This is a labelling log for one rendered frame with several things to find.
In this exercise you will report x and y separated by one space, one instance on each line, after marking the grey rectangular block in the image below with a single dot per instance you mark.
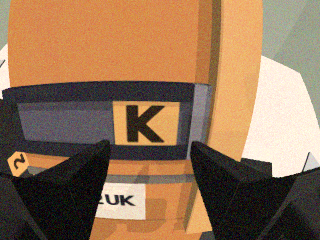
310 163
2 62

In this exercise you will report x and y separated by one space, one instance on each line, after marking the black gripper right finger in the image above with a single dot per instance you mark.
242 203

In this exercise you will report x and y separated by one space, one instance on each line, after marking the white paper ticket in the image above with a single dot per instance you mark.
122 201

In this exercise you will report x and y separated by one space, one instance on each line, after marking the tan letter tile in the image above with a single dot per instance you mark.
19 163
145 122

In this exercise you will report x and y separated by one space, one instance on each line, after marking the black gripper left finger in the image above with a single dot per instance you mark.
60 203

